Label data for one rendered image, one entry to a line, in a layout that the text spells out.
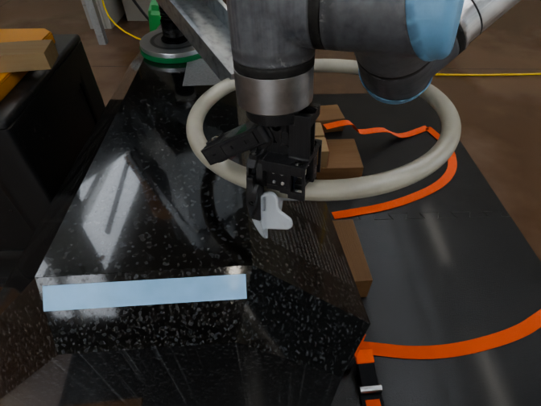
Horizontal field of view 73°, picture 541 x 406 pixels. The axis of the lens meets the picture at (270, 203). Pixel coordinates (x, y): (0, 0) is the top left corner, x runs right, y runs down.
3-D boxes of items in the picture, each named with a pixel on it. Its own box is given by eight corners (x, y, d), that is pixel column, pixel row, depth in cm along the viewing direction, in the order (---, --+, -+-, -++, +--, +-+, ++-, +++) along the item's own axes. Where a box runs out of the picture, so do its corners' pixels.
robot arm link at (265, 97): (218, 74, 39) (256, 45, 46) (224, 116, 42) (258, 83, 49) (297, 84, 36) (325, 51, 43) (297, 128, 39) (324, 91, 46)
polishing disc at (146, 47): (216, 31, 118) (216, 26, 117) (203, 60, 103) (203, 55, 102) (152, 28, 119) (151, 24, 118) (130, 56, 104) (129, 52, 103)
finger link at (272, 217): (287, 256, 52) (291, 200, 48) (249, 246, 54) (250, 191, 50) (295, 244, 55) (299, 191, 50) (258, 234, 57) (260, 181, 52)
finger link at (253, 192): (255, 225, 50) (256, 167, 46) (245, 223, 51) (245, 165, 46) (269, 209, 54) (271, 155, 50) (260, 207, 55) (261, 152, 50)
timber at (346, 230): (366, 297, 141) (373, 279, 132) (336, 300, 140) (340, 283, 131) (348, 237, 162) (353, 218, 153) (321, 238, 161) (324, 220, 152)
